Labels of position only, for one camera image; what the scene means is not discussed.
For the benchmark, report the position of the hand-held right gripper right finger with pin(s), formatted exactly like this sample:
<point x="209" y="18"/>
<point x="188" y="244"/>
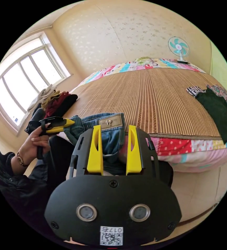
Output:
<point x="134" y="154"/>

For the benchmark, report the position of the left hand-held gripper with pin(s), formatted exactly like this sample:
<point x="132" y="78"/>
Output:
<point x="53" y="121"/>

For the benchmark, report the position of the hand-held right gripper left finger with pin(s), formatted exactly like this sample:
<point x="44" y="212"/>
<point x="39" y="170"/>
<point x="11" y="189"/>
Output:
<point x="95" y="154"/>

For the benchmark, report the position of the blue jeans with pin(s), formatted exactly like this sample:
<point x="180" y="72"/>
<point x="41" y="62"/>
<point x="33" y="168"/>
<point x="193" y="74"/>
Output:
<point x="110" y="134"/>

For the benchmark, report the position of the person's left forearm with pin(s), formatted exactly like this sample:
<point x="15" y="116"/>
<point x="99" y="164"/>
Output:
<point x="16" y="163"/>

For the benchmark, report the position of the person's left hand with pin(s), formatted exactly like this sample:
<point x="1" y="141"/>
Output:
<point x="34" y="145"/>

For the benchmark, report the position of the pile of clothes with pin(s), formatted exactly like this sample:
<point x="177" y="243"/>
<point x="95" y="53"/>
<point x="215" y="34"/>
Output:
<point x="215" y="109"/>
<point x="55" y="102"/>

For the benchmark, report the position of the window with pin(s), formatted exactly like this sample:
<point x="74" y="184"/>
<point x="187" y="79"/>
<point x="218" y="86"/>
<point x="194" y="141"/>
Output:
<point x="21" y="89"/>

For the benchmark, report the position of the bed with woven mat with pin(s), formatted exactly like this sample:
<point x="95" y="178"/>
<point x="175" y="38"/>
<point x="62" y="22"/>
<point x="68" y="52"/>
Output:
<point x="144" y="97"/>

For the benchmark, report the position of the person's body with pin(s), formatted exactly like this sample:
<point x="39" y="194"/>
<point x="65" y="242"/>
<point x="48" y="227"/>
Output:
<point x="17" y="195"/>

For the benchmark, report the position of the turquoise table fan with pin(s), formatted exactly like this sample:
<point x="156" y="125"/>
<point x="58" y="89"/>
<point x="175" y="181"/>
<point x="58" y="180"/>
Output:
<point x="178" y="45"/>

